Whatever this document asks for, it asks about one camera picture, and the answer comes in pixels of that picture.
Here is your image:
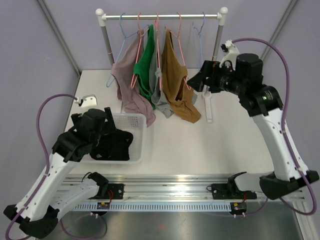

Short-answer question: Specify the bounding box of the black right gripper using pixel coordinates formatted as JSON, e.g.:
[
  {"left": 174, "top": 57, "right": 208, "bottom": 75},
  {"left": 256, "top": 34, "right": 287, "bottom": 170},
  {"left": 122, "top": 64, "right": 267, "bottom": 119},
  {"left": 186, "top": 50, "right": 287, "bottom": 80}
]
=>
[{"left": 187, "top": 60, "right": 247, "bottom": 97}]

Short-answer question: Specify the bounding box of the black tank top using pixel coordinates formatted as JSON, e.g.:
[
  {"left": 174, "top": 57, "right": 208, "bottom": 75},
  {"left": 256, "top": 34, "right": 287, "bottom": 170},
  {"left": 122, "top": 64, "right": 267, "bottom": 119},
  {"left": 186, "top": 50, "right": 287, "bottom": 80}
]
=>
[{"left": 89, "top": 129, "right": 134, "bottom": 161}]

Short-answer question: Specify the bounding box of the mustard brown tank top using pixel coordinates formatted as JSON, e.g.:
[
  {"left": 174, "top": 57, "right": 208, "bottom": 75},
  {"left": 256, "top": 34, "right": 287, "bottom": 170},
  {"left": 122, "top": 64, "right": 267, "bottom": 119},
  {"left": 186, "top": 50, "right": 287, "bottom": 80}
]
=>
[{"left": 161, "top": 29, "right": 201, "bottom": 124}]

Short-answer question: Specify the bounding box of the grey tank top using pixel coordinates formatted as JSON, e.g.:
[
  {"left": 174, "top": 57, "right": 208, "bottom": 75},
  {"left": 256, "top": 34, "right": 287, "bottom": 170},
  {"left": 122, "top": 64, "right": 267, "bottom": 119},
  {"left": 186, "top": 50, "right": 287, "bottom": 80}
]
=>
[{"left": 148, "top": 48, "right": 174, "bottom": 119}]

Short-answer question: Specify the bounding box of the light blue hanger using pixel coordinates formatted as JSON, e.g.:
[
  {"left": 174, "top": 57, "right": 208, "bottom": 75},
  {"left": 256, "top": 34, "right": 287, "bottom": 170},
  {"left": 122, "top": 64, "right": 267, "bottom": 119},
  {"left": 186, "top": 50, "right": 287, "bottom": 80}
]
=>
[
  {"left": 191, "top": 12, "right": 206, "bottom": 70},
  {"left": 106, "top": 12, "right": 141, "bottom": 88}
]

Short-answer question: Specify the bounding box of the green tank top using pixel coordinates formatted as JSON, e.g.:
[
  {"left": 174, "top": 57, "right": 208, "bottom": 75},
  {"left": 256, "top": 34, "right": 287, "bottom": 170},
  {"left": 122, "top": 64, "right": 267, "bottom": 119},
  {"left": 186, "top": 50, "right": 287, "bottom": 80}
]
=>
[{"left": 133, "top": 25, "right": 156, "bottom": 110}]

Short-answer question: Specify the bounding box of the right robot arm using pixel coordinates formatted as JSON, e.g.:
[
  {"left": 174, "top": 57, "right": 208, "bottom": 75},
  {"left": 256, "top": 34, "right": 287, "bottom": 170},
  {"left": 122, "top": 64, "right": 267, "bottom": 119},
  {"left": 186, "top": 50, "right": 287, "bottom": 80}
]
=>
[{"left": 187, "top": 53, "right": 320, "bottom": 200}]

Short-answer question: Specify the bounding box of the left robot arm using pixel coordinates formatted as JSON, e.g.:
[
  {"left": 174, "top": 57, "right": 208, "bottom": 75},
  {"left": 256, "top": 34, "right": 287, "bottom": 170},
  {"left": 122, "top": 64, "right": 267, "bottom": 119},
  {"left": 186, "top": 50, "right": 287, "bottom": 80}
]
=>
[{"left": 3, "top": 107, "right": 116, "bottom": 239}]

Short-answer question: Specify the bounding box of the mauve tank top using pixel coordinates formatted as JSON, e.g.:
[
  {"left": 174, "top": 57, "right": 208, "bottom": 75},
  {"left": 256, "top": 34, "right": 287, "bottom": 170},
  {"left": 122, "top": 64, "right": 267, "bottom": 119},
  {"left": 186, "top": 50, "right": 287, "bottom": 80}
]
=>
[{"left": 111, "top": 33, "right": 156, "bottom": 127}]

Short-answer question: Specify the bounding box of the white plastic basket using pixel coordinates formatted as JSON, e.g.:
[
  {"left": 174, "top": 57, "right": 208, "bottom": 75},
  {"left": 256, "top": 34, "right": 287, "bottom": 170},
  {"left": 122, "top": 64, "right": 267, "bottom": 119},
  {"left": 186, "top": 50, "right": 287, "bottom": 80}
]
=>
[{"left": 81, "top": 112, "right": 147, "bottom": 164}]

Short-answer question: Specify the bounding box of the white clothes rack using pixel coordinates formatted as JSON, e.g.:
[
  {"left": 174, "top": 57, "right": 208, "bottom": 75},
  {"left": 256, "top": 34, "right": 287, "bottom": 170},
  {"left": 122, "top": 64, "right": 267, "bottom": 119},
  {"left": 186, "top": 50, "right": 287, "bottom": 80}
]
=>
[{"left": 95, "top": 6, "right": 229, "bottom": 123}]

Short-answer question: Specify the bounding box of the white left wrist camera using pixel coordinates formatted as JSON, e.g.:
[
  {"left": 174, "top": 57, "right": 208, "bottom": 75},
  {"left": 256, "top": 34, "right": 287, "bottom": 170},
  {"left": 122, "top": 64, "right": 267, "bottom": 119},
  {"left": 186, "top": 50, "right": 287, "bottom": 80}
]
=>
[{"left": 74, "top": 94, "right": 98, "bottom": 108}]

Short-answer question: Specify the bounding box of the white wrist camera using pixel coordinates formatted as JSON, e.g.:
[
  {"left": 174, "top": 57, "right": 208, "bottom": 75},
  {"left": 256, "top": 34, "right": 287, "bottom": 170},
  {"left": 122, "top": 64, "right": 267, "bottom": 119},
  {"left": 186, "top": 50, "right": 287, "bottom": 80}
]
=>
[
  {"left": 219, "top": 40, "right": 240, "bottom": 68},
  {"left": 74, "top": 94, "right": 98, "bottom": 108}
]

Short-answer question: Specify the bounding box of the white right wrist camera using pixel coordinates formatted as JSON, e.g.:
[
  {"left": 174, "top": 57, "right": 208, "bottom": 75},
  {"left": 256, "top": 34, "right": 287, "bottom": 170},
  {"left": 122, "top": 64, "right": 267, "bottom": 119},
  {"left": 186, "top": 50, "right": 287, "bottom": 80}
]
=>
[{"left": 219, "top": 40, "right": 240, "bottom": 68}]

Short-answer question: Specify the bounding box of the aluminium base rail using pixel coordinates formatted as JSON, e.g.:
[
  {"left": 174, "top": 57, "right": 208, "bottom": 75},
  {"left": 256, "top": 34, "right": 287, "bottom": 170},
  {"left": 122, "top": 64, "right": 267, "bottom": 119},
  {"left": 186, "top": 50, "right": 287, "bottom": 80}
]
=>
[{"left": 56, "top": 173, "right": 306, "bottom": 202}]

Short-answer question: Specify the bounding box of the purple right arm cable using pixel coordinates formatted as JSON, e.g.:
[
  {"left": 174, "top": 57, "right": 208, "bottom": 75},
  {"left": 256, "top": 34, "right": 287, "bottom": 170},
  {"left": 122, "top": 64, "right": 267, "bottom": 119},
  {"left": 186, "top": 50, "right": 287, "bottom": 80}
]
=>
[{"left": 232, "top": 37, "right": 318, "bottom": 216}]

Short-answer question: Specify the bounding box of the white slotted cable duct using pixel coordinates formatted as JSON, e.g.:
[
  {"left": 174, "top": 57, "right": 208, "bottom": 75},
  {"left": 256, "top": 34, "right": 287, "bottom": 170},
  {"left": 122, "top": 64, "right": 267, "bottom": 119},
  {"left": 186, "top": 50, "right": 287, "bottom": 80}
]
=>
[{"left": 72, "top": 201, "right": 231, "bottom": 212}]

